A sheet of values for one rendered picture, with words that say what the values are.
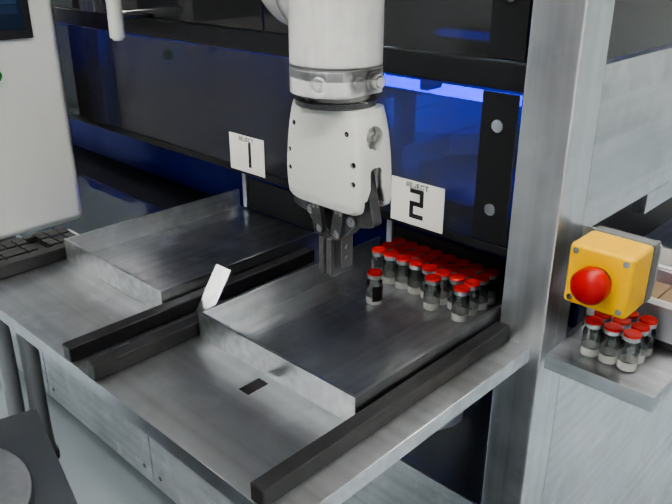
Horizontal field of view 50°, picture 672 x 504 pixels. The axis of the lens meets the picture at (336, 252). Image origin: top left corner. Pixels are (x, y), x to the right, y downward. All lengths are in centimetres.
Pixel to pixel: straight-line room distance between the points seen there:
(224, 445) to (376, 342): 25
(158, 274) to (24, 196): 50
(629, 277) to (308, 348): 37
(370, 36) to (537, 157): 27
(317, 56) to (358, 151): 9
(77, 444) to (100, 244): 115
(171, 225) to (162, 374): 46
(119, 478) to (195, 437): 137
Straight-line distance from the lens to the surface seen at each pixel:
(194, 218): 128
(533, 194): 83
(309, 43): 63
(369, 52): 63
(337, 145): 64
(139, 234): 123
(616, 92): 89
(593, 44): 81
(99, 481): 212
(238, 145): 117
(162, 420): 78
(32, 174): 151
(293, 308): 96
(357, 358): 85
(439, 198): 91
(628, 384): 87
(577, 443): 114
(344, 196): 65
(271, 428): 75
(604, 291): 79
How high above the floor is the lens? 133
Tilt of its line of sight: 23 degrees down
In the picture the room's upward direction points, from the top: straight up
